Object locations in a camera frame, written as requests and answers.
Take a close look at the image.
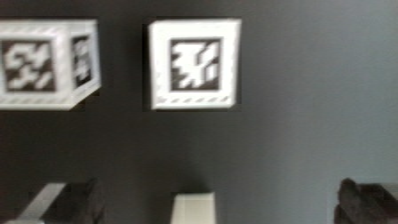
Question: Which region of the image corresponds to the white tagged cube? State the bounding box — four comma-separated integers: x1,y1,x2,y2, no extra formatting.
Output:
149,18,241,110
0,19,101,110

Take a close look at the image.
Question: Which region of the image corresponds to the white U-shaped obstacle frame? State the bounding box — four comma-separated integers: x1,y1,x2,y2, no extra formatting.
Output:
170,193,216,224

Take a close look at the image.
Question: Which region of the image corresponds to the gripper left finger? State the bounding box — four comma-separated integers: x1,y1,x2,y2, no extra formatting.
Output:
10,179,104,224

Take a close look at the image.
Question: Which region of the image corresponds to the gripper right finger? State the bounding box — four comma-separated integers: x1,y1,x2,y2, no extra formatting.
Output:
334,178,398,224

